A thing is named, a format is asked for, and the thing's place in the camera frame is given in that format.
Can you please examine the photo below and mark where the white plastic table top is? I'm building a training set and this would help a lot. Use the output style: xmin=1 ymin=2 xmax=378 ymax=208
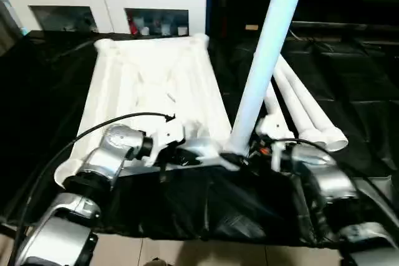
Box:
xmin=53 ymin=32 xmax=247 ymax=189

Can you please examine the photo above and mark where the white plastic table leg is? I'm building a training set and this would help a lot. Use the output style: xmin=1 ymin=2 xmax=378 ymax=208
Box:
xmin=264 ymin=85 xmax=283 ymax=117
xmin=278 ymin=55 xmax=349 ymax=153
xmin=272 ymin=68 xmax=327 ymax=144
xmin=223 ymin=0 xmax=311 ymax=158

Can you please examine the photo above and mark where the dark metal rail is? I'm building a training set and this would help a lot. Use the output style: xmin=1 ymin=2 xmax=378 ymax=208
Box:
xmin=292 ymin=21 xmax=399 ymax=34

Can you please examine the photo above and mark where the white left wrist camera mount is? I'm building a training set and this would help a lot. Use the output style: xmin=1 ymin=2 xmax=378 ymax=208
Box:
xmin=145 ymin=118 xmax=187 ymax=168

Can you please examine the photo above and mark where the grey curtain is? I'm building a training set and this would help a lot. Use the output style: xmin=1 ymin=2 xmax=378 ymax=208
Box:
xmin=0 ymin=0 xmax=24 ymax=57

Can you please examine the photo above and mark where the black cloth mat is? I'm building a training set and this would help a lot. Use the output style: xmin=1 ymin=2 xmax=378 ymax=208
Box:
xmin=0 ymin=27 xmax=399 ymax=248

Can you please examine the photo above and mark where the dark round robot part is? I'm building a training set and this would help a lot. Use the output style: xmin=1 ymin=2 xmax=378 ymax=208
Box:
xmin=146 ymin=256 xmax=169 ymax=266

